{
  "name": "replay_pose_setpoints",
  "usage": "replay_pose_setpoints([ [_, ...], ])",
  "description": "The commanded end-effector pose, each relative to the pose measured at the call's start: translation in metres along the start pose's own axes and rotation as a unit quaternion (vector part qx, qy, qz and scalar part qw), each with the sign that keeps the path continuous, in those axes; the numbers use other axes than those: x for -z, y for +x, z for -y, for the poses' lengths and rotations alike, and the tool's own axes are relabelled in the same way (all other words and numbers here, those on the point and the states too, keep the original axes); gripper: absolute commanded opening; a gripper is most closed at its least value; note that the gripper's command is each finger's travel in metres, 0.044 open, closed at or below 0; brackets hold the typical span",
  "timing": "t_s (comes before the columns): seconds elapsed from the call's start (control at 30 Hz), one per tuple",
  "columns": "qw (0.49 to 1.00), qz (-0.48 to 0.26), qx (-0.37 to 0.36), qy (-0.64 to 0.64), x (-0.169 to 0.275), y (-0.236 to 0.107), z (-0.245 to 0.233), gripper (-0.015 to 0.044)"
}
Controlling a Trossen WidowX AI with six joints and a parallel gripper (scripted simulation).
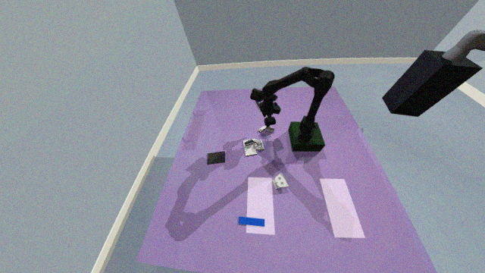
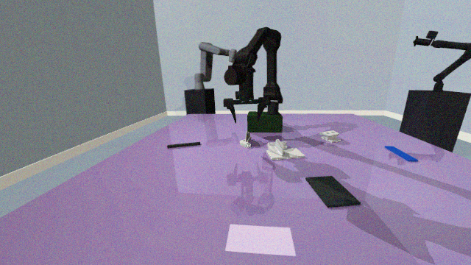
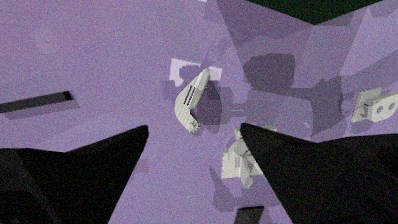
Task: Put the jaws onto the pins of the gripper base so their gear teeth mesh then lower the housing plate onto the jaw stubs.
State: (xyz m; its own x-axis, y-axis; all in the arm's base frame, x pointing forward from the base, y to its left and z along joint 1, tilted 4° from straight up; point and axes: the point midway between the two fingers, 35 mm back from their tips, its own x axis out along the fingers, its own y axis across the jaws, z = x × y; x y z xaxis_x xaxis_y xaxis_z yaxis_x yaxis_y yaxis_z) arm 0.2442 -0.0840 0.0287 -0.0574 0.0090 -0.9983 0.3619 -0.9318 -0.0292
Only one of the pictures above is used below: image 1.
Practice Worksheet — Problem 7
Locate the blue rectangular bar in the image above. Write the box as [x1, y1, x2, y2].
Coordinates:
[238, 217, 264, 227]

